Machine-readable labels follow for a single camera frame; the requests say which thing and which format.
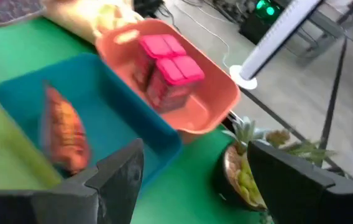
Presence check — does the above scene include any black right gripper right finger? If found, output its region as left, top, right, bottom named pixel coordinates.
left=247, top=140, right=353, bottom=224

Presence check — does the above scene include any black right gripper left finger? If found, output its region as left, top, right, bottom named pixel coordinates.
left=0, top=138, right=145, bottom=224

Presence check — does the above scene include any smoked paprika tin red lid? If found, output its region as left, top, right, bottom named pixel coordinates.
left=147, top=55, right=205, bottom=114
left=132, top=33, right=187, bottom=91

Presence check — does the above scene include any orange spice packet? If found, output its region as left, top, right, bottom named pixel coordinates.
left=41, top=81, right=91, bottom=175

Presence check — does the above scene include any blue plastic bin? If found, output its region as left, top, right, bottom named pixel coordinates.
left=0, top=52, right=183, bottom=191

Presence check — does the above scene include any yellow-green plastic bin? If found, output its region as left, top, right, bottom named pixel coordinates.
left=0, top=90, right=63, bottom=191

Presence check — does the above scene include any pink translucent plastic bin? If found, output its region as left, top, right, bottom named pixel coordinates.
left=95, top=18, right=242, bottom=135

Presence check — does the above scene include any white pole with round base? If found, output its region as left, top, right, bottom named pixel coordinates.
left=229, top=0, right=324, bottom=91

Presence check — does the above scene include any black device with green lights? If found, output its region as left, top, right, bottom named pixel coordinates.
left=239, top=0, right=286, bottom=45

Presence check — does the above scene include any grey speckled mat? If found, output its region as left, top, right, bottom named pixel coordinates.
left=0, top=0, right=45, bottom=27

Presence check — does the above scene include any black floor frame bar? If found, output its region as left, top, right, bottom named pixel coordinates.
left=238, top=86, right=347, bottom=175

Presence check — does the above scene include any black slanted frame leg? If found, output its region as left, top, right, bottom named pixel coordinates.
left=314, top=37, right=349, bottom=167

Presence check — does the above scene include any white floor cable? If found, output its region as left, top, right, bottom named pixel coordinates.
left=173, top=0, right=231, bottom=68

